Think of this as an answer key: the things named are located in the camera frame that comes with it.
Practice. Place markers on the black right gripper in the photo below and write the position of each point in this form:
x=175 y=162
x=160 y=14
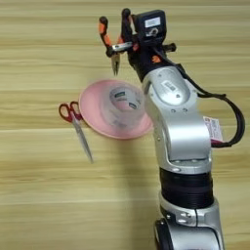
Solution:
x=146 y=60

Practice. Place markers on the orange black pliers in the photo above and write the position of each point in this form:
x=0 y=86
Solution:
x=104 y=34

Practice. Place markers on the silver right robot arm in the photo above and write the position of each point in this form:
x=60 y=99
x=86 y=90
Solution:
x=182 y=130

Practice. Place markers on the small black box white label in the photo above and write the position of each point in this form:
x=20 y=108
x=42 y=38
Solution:
x=150 y=26

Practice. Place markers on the clear tape roll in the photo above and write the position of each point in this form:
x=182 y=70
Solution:
x=125 y=110

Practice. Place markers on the pink round plate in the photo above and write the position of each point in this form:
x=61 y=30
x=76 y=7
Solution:
x=92 y=107

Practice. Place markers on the white red label tag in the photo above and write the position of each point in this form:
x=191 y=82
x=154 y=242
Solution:
x=213 y=128

